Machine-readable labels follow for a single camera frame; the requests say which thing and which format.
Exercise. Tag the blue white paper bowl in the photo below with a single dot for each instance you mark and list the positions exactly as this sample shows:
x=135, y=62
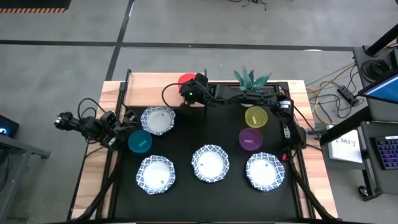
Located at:
x=158, y=120
x=210, y=163
x=155, y=175
x=265, y=171

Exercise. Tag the black round post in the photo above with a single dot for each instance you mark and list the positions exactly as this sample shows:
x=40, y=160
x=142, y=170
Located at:
x=382, y=40

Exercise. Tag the black caster wheel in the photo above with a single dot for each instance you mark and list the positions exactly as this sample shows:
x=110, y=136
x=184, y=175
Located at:
x=363, y=191

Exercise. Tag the small red tag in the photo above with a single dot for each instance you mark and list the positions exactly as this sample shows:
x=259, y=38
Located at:
x=285, y=157

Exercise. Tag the grey metal side table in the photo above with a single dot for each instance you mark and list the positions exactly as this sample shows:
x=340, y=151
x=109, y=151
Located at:
x=18, y=149

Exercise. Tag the black power strip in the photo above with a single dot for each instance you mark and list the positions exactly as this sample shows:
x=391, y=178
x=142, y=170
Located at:
x=346, y=95

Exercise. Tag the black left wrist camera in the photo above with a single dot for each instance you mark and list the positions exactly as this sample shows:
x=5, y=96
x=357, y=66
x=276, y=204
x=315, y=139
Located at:
x=109, y=117

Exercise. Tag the monitor with blue screen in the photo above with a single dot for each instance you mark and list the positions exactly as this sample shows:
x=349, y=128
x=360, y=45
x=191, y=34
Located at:
x=382, y=90

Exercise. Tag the teal plastic bowl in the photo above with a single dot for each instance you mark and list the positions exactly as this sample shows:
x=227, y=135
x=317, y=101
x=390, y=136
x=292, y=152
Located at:
x=140, y=141

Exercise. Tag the white plant pot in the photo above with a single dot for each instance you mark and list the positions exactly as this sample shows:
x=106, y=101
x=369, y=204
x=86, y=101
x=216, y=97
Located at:
x=247, y=105

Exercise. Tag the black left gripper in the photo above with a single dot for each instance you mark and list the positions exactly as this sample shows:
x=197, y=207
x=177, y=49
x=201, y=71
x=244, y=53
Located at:
x=124, y=119

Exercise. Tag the yellow plastic bowl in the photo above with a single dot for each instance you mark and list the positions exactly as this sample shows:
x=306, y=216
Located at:
x=256, y=117

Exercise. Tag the white paper sign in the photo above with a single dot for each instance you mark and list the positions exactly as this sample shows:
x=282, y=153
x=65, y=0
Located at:
x=345, y=149

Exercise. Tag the black device with blue light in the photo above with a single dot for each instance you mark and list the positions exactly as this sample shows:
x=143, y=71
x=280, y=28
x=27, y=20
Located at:
x=7, y=126

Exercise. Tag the wooden shelf with black posts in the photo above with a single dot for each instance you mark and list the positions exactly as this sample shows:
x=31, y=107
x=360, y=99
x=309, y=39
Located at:
x=149, y=90

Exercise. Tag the purple plastic bowl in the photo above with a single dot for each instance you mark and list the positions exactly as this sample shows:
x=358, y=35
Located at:
x=250, y=139

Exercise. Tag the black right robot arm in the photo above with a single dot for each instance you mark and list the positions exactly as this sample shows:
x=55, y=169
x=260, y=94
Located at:
x=236, y=93

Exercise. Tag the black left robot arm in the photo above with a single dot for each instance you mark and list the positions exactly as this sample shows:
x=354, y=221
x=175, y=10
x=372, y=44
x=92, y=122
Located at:
x=87, y=126

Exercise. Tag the red plastic bowl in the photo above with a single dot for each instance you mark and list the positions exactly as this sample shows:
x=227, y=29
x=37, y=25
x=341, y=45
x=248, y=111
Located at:
x=186, y=78

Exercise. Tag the green snake plant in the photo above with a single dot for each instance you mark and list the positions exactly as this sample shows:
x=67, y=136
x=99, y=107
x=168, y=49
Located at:
x=250, y=80

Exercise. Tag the grey computer desk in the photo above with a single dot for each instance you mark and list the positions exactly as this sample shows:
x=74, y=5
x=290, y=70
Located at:
x=373, y=177

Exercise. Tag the black table mat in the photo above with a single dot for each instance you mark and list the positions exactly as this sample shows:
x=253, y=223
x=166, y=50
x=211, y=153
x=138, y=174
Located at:
x=205, y=202

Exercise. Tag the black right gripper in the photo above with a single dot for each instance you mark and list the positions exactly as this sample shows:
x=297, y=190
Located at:
x=194, y=90

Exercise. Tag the black metal table frame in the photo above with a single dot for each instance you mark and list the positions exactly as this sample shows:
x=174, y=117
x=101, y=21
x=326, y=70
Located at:
x=282, y=85

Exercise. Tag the backlit black keyboard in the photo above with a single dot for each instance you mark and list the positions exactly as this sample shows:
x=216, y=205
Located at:
x=388, y=152

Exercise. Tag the black diagonal desk beam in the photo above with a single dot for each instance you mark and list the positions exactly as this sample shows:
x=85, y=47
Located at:
x=345, y=123

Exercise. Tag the black mat with hazard stripes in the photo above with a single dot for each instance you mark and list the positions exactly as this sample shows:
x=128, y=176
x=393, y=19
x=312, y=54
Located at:
x=31, y=4

